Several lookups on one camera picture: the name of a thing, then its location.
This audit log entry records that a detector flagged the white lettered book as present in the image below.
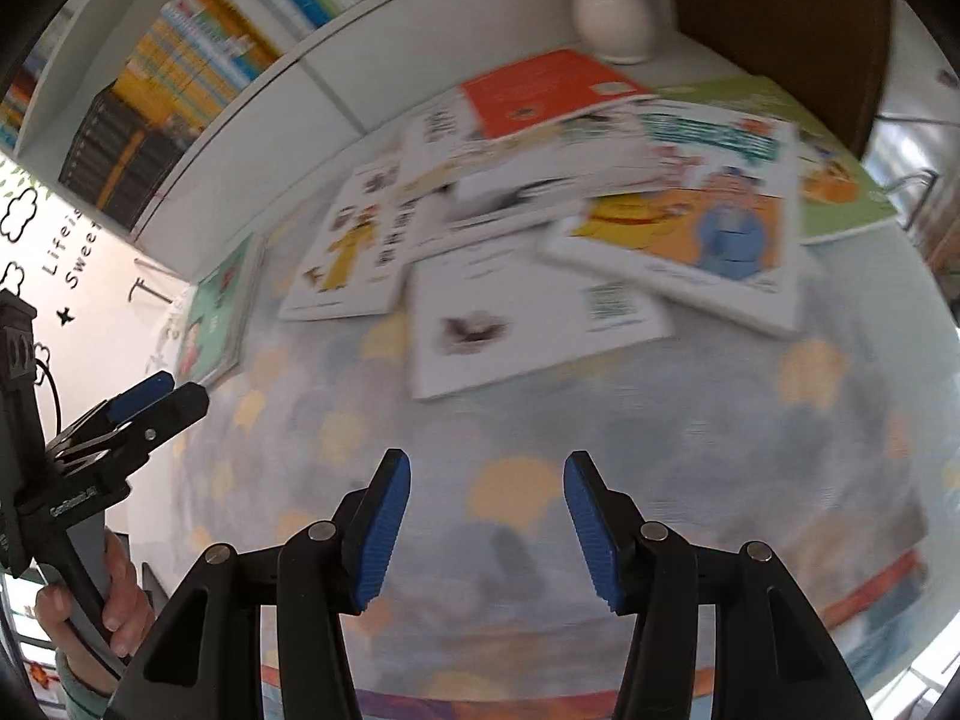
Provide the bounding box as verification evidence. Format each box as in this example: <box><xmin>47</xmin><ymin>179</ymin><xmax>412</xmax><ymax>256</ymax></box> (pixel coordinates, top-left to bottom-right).
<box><xmin>397</xmin><ymin>94</ymin><xmax>661</xmax><ymax>211</ymax></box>

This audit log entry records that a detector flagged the row of yellow spine books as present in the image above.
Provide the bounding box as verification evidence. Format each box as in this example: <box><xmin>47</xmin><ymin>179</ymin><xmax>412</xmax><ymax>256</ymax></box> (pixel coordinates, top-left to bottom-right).
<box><xmin>112</xmin><ymin>0</ymin><xmax>282</xmax><ymax>136</ymax></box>

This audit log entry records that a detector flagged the white ceramic vase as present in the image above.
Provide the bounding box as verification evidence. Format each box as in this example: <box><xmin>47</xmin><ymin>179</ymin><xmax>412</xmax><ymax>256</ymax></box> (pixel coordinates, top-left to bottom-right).
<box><xmin>570</xmin><ymin>0</ymin><xmax>657</xmax><ymax>65</ymax></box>

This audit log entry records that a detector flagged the brown wooden cabinet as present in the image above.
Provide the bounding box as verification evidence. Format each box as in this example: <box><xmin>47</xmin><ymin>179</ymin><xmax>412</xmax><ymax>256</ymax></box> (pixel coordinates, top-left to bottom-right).
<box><xmin>660</xmin><ymin>0</ymin><xmax>893</xmax><ymax>158</ymax></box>

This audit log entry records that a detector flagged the white book with bird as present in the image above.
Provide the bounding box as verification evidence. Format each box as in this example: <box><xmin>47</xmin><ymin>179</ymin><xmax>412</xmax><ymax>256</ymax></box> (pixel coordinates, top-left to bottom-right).
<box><xmin>409</xmin><ymin>244</ymin><xmax>676</xmax><ymax>400</ymax></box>

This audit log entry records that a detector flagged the orange book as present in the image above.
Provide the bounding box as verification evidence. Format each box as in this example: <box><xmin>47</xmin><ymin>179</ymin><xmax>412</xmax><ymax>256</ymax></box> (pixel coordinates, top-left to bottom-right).
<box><xmin>457</xmin><ymin>49</ymin><xmax>657</xmax><ymax>142</ymax></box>

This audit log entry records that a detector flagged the person's left hand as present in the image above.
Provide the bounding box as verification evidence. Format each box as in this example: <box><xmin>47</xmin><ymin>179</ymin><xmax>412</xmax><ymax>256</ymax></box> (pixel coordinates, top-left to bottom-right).
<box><xmin>34</xmin><ymin>531</ymin><xmax>156</xmax><ymax>691</ymax></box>

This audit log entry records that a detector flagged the scale pattern table mat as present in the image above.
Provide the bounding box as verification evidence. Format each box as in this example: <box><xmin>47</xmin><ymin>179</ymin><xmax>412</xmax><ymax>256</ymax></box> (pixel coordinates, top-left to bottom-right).
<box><xmin>127</xmin><ymin>157</ymin><xmax>935</xmax><ymax>720</ymax></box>

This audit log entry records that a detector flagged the light green book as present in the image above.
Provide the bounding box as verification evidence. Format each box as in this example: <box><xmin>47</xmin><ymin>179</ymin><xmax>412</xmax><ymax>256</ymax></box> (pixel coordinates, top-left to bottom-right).
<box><xmin>660</xmin><ymin>75</ymin><xmax>901</xmax><ymax>245</ymax></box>

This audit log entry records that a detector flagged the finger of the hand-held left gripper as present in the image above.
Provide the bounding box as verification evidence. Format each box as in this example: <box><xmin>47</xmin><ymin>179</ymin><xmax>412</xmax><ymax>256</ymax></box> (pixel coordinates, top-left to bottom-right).
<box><xmin>51</xmin><ymin>371</ymin><xmax>175</xmax><ymax>452</ymax></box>
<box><xmin>47</xmin><ymin>382</ymin><xmax>211</xmax><ymax>479</ymax></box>

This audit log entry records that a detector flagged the white book with dark picture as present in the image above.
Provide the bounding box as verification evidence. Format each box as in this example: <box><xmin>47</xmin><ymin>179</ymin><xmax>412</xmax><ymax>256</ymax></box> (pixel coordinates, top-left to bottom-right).
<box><xmin>409</xmin><ymin>165</ymin><xmax>601</xmax><ymax>256</ymax></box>

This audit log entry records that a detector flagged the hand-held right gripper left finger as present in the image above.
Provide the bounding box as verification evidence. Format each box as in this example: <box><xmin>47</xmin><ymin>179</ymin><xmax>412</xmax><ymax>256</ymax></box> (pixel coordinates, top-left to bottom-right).
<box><xmin>101</xmin><ymin>448</ymin><xmax>412</xmax><ymax>720</ymax></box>

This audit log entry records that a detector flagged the black cable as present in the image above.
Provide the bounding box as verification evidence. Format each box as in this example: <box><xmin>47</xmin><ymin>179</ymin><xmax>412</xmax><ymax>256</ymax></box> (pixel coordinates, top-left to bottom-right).
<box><xmin>34</xmin><ymin>360</ymin><xmax>65</xmax><ymax>436</ymax></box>

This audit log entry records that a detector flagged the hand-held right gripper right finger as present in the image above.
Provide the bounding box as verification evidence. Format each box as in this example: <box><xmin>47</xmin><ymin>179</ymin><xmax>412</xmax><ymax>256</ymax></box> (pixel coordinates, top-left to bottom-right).
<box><xmin>562</xmin><ymin>450</ymin><xmax>878</xmax><ymax>720</ymax></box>

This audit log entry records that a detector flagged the grey walking cane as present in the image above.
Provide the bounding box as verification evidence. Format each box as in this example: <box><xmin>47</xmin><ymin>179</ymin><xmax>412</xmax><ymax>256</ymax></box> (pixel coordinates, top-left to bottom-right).
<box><xmin>127</xmin><ymin>259</ymin><xmax>188</xmax><ymax>301</ymax></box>

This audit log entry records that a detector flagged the cloud wall sticker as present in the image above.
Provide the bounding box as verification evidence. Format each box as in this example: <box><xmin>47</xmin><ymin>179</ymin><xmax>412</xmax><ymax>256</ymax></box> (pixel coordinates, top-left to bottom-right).
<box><xmin>0</xmin><ymin>187</ymin><xmax>40</xmax><ymax>245</ymax></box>

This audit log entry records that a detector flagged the cartoon cover book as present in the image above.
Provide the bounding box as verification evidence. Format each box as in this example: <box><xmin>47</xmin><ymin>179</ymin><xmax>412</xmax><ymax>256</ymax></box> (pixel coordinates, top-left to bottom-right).
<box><xmin>540</xmin><ymin>101</ymin><xmax>822</xmax><ymax>338</ymax></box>

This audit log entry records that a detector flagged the black lettering wall sticker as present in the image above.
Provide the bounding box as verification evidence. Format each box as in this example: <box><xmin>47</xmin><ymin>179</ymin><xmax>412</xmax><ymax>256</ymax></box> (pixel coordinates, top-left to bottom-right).
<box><xmin>41</xmin><ymin>221</ymin><xmax>102</xmax><ymax>290</ymax></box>

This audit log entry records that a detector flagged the person's left forearm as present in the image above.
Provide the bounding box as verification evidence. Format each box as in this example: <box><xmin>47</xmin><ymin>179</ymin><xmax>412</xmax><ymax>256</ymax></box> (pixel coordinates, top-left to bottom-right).
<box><xmin>54</xmin><ymin>649</ymin><xmax>125</xmax><ymax>720</ymax></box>

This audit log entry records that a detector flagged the stack of books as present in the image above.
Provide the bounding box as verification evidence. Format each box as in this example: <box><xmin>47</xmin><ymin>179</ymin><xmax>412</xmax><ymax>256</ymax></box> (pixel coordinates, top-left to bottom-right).
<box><xmin>171</xmin><ymin>232</ymin><xmax>267</xmax><ymax>387</ymax></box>

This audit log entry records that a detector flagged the white bookshelf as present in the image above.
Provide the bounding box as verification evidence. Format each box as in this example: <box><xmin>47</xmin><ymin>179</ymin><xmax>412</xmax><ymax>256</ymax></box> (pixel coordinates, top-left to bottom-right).
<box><xmin>0</xmin><ymin>0</ymin><xmax>601</xmax><ymax>286</ymax></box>

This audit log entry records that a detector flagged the row of thin colourful books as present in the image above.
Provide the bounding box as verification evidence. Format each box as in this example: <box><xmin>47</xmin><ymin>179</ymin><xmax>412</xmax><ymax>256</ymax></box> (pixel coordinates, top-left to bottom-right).
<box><xmin>0</xmin><ymin>45</ymin><xmax>47</xmax><ymax>155</ymax></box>

